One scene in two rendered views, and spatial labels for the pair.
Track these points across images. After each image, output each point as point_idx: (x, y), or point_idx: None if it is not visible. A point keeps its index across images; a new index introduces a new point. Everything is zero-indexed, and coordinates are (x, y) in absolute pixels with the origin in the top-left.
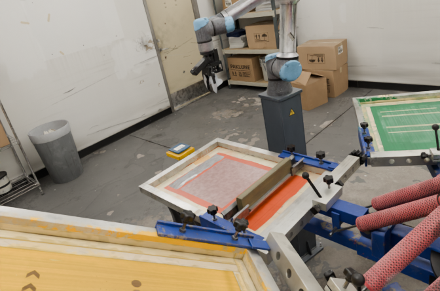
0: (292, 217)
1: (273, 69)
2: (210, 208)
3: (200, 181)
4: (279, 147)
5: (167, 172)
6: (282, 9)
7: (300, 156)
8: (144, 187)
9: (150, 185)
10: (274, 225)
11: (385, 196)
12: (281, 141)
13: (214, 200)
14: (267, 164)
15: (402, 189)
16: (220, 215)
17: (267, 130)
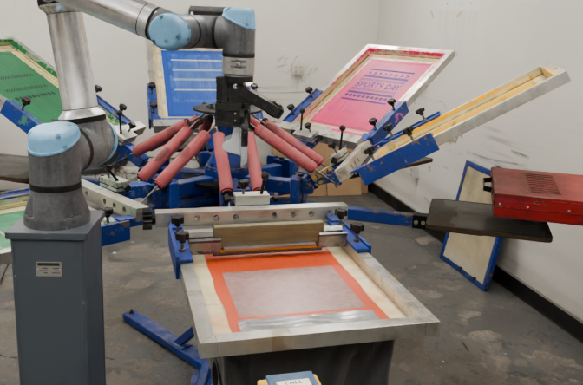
0: (295, 205)
1: (96, 146)
2: (359, 224)
3: (325, 303)
4: (99, 339)
5: (370, 320)
6: (83, 21)
7: (177, 247)
8: (429, 314)
9: (415, 311)
10: None
11: (228, 175)
12: (101, 316)
13: (331, 274)
14: (206, 279)
15: (224, 162)
16: (340, 261)
17: (88, 323)
